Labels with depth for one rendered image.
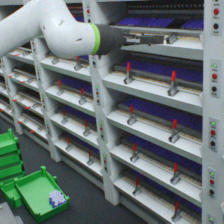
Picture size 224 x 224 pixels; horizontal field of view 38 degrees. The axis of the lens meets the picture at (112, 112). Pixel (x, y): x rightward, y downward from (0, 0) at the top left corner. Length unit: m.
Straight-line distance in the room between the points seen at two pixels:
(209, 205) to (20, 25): 0.93
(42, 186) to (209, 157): 1.16
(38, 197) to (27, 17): 1.26
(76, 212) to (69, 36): 1.23
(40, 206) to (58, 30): 1.28
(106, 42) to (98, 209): 1.17
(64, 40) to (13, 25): 0.18
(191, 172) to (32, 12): 0.90
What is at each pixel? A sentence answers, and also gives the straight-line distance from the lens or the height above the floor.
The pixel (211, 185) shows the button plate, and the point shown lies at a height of 0.45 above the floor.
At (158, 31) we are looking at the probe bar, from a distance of 1.30.
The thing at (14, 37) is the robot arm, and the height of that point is 1.05.
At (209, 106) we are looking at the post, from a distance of 1.15.
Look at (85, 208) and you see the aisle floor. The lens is 1.94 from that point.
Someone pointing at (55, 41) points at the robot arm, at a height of 1.04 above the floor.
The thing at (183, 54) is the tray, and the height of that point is 0.92.
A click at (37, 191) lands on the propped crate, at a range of 2.06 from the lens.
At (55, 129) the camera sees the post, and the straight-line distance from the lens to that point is 2.35.
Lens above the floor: 1.17
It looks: 21 degrees down
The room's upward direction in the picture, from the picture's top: 6 degrees counter-clockwise
